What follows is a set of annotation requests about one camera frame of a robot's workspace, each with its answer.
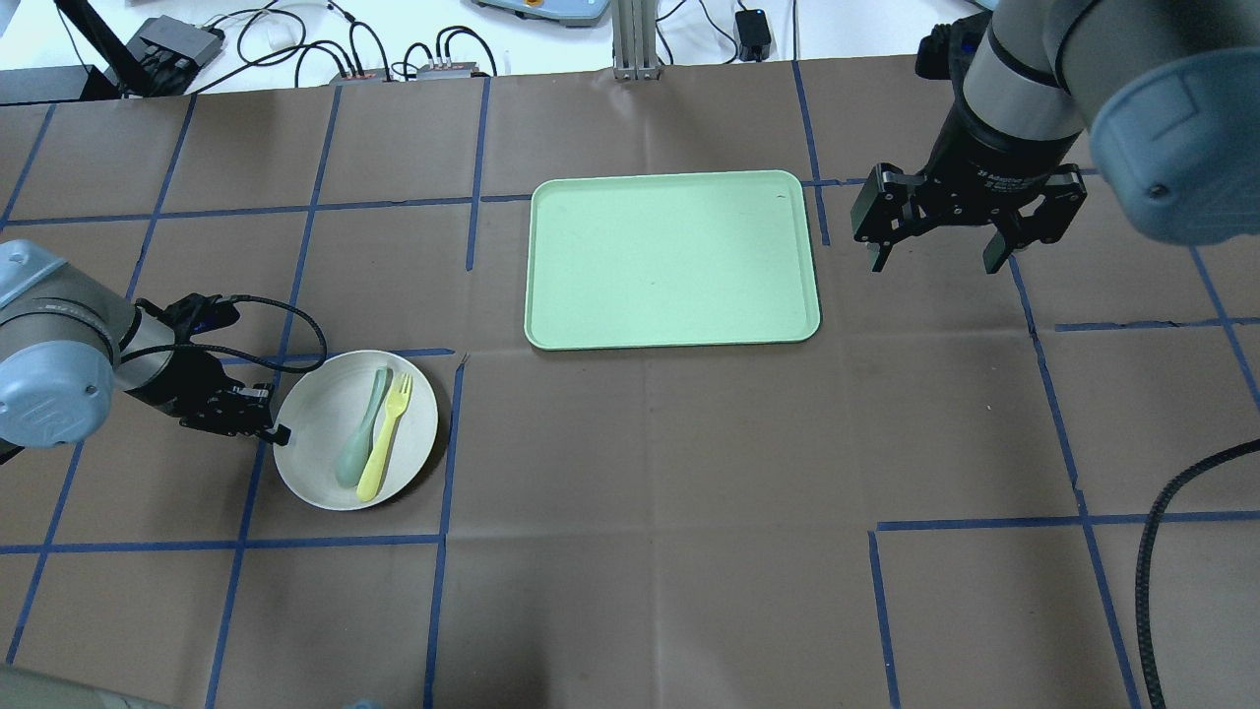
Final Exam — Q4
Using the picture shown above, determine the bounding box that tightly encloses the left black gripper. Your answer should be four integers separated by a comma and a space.
129, 351, 291, 447

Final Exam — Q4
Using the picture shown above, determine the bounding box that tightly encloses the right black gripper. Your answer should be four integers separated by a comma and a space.
851, 99, 1087, 275

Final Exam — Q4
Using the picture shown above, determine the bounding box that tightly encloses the white round plate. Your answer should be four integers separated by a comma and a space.
273, 350, 438, 511

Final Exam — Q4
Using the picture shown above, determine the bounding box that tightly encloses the yellow plastic fork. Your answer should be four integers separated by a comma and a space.
355, 372, 413, 502

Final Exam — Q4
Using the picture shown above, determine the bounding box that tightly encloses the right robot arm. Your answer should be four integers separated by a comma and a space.
851, 1, 1259, 275

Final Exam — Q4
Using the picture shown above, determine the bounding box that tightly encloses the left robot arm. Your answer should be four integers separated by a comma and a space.
1, 239, 291, 461

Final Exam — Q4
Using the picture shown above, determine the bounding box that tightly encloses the teal plastic spoon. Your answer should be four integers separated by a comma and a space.
334, 366, 392, 489

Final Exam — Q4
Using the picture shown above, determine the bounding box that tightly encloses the black power adapter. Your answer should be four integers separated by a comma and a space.
733, 8, 774, 62

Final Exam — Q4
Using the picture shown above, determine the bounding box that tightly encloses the light green tray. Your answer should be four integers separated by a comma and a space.
523, 169, 822, 351

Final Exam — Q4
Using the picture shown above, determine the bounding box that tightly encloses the grey usb hub box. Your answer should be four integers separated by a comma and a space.
126, 15, 226, 69

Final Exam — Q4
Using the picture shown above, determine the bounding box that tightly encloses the blue teach pendant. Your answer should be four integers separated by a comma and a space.
473, 0, 611, 28

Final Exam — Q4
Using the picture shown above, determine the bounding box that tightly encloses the black monitor stand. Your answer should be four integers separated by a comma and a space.
1, 1, 161, 106

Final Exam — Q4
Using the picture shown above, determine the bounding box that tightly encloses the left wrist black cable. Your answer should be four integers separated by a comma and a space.
139, 293, 329, 373

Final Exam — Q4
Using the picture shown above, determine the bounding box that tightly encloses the right braided black cable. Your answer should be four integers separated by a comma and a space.
1137, 440, 1260, 709

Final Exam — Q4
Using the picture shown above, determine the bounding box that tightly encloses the aluminium frame post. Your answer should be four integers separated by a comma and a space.
610, 0, 662, 81

